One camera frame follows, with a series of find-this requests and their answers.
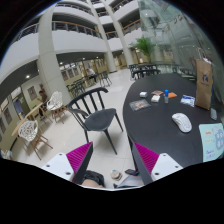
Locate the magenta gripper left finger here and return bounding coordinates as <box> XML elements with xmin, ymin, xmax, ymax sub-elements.
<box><xmin>66</xmin><ymin>142</ymin><xmax>93</xmax><ymax>184</ymax></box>

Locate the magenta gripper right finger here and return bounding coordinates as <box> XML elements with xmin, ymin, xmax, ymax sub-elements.
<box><xmin>132</xmin><ymin>142</ymin><xmax>159</xmax><ymax>185</ymax></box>

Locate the white perforated computer mouse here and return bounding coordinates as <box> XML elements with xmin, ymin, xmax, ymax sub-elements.
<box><xmin>172</xmin><ymin>113</ymin><xmax>192</xmax><ymax>133</ymax></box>

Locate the black smartphone on floor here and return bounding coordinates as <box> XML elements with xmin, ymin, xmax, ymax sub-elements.
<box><xmin>125</xmin><ymin>169</ymin><xmax>139</xmax><ymax>176</ymax></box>

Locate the round beige object on floor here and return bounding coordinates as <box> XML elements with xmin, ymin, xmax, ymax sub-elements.
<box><xmin>110</xmin><ymin>170</ymin><xmax>122</xmax><ymax>180</ymax></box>

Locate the black wooden chair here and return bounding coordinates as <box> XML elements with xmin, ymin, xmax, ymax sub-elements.
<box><xmin>67</xmin><ymin>87</ymin><xmax>122</xmax><ymax>153</ymax></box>

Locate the clear plastic snack packet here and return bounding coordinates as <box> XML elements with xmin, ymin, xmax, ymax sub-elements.
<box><xmin>129</xmin><ymin>99</ymin><xmax>150</xmax><ymax>111</ymax></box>

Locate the white lattice chair near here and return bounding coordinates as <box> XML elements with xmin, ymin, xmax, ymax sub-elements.
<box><xmin>18</xmin><ymin>120</ymin><xmax>52</xmax><ymax>155</ymax></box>

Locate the white lattice chair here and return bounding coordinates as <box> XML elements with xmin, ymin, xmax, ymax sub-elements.
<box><xmin>47</xmin><ymin>91</ymin><xmax>67</xmax><ymax>119</ymax></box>
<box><xmin>18</xmin><ymin>120</ymin><xmax>52</xmax><ymax>155</ymax></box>

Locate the white lattice chair far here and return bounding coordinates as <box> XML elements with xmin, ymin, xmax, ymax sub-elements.
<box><xmin>47</xmin><ymin>91</ymin><xmax>67</xmax><ymax>119</ymax></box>

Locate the white square box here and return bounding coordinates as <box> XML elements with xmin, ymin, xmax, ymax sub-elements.
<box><xmin>151</xmin><ymin>95</ymin><xmax>160</xmax><ymax>102</ymax></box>

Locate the small white box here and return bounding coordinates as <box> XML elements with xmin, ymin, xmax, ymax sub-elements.
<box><xmin>139</xmin><ymin>92</ymin><xmax>148</xmax><ymax>98</ymax></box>

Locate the light wooden table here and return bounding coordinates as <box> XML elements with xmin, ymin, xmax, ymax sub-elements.
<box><xmin>11</xmin><ymin>103</ymin><xmax>45</xmax><ymax>136</ymax></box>

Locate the brown flat packet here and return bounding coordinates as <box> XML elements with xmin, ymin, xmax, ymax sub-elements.
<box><xmin>151</xmin><ymin>90</ymin><xmax>163</xmax><ymax>95</ymax></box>

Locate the orange flat card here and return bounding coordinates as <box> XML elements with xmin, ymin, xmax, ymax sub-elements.
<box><xmin>168</xmin><ymin>92</ymin><xmax>177</xmax><ymax>99</ymax></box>

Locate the small bottle with blue cap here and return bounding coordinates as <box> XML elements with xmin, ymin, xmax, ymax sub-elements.
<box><xmin>164</xmin><ymin>89</ymin><xmax>169</xmax><ymax>103</ymax></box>

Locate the light blue printed mousepad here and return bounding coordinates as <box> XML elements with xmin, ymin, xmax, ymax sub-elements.
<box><xmin>199</xmin><ymin>123</ymin><xmax>224</xmax><ymax>162</ymax></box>

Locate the white tissue packet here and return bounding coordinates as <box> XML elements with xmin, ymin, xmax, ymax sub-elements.
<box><xmin>181</xmin><ymin>95</ymin><xmax>195</xmax><ymax>107</ymax></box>

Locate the small grey card stand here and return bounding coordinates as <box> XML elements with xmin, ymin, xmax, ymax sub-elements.
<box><xmin>210</xmin><ymin>108</ymin><xmax>217</xmax><ymax>120</ymax></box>

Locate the seated person in background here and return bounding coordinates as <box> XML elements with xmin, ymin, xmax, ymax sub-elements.
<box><xmin>86</xmin><ymin>68</ymin><xmax>97</xmax><ymax>83</ymax></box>

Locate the brown paper bag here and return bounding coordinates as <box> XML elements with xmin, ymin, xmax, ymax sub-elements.
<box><xmin>195</xmin><ymin>60</ymin><xmax>213</xmax><ymax>110</ymax></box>

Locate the green potted palm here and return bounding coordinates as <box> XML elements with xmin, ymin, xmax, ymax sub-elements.
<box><xmin>130</xmin><ymin>36</ymin><xmax>155</xmax><ymax>61</ymax></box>

